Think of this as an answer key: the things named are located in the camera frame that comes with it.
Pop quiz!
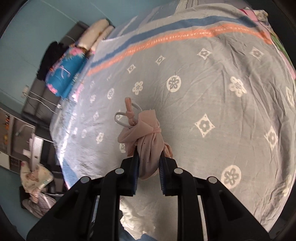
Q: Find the pink cloth bundle with loop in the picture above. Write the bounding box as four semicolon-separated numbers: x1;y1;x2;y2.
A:
114;97;173;180

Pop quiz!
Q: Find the white tissue pink cloth bundle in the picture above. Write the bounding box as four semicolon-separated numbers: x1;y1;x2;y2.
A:
119;197;155;240

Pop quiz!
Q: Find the patterned cloth on floor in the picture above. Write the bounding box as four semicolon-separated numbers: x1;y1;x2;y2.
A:
20;161;53;204

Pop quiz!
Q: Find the grey patterned bed cover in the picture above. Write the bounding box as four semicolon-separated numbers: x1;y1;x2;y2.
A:
51;4;295;230

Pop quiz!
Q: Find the white bedside shelf unit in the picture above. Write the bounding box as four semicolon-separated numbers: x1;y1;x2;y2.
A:
1;108;44;174

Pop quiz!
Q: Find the dark grey bed headboard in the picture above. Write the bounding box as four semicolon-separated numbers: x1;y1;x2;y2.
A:
21;21;89;128

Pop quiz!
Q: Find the blue floral folded quilt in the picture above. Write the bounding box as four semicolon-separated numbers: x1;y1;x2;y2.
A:
45;46;87;99

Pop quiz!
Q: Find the black garment on headboard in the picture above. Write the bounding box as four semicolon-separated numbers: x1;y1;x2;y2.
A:
36;41;69;81

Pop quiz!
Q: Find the beige folded blanket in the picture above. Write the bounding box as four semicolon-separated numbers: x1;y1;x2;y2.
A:
76;19;114;54

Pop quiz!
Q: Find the floral sheet at bed edge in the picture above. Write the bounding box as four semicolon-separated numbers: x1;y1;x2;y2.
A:
240;7;295;80

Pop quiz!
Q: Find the white charging cable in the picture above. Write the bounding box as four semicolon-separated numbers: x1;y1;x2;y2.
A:
23;85;63;115

